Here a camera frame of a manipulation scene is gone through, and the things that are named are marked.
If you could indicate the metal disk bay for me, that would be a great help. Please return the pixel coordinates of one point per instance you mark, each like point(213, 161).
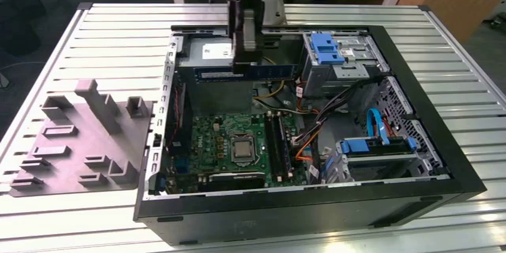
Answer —
point(380, 158)

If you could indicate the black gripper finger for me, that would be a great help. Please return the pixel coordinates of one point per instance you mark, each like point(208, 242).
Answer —
point(241, 60)

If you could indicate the black open PC case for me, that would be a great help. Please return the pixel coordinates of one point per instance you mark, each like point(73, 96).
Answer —
point(277, 217)

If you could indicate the metal drive cage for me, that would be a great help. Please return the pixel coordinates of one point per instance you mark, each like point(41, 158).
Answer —
point(356, 72)

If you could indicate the dark RAM stick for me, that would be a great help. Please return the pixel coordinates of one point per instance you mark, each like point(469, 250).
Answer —
point(286, 146)

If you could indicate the blue drive latch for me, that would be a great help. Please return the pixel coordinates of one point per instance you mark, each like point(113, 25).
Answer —
point(326, 48)

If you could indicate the blue RAM stick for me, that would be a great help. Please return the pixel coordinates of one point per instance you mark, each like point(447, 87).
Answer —
point(273, 72)

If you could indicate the green motherboard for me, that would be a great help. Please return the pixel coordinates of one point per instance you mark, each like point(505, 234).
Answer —
point(206, 146)

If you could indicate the dark chair base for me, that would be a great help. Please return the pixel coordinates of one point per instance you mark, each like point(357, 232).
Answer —
point(499, 21)

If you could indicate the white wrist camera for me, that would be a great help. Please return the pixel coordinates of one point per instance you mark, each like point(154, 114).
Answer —
point(250, 30)

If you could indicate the black graphics card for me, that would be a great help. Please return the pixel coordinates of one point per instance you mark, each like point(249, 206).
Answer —
point(237, 183)

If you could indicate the grey power supply unit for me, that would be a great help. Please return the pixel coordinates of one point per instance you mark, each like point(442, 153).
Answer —
point(214, 96)

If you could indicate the grey parts rack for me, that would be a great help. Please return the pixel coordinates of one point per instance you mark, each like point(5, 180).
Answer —
point(79, 134)

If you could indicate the hard disk in blue carrier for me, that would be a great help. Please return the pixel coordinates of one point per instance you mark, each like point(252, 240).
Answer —
point(356, 147)

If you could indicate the silver CPU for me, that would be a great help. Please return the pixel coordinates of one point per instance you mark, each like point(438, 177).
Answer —
point(244, 149)

